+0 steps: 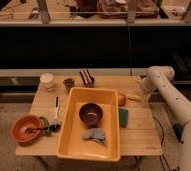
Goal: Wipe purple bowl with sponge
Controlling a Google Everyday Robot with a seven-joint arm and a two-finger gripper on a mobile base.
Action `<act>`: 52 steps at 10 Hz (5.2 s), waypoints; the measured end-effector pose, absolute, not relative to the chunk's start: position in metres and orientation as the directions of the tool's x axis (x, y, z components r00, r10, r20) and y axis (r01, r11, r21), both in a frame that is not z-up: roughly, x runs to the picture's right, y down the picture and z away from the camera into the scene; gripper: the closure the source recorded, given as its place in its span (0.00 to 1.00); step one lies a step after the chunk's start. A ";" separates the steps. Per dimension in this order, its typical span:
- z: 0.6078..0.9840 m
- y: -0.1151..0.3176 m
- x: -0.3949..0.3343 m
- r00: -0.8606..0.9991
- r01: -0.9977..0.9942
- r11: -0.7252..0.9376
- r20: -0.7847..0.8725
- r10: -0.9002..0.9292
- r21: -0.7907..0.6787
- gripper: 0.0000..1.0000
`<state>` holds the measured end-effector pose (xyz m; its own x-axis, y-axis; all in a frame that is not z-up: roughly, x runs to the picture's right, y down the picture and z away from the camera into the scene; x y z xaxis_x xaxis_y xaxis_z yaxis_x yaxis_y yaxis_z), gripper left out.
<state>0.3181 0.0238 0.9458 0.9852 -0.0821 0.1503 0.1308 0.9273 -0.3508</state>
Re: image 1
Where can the green sponge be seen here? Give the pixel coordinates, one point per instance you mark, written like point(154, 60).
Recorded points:
point(123, 117)

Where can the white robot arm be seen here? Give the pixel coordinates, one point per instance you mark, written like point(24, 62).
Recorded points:
point(159, 78)

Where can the purple bowl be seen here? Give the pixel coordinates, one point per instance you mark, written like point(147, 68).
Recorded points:
point(90, 114)

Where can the orange bowl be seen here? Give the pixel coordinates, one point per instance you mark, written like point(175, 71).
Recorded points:
point(17, 129)

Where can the spoon in orange bowl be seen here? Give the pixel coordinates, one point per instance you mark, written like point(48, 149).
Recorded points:
point(30, 130)

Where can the striped brown white cup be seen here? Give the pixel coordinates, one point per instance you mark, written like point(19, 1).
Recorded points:
point(87, 79)

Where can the small brown cup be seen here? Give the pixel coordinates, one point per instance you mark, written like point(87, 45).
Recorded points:
point(69, 82)

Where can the orange fruit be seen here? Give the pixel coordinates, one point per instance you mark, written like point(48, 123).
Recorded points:
point(121, 99)

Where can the grey cloth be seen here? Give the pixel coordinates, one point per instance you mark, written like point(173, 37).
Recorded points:
point(95, 134)

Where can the yellow plastic tub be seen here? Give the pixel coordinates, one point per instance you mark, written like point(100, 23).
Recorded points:
point(90, 126)

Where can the wooden table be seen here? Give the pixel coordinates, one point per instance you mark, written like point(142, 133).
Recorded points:
point(138, 138)

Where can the green toy vegetable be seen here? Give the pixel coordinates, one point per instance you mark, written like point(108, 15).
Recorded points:
point(47, 129)

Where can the black pedal box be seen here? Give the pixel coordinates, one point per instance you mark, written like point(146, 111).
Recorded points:
point(178, 131)

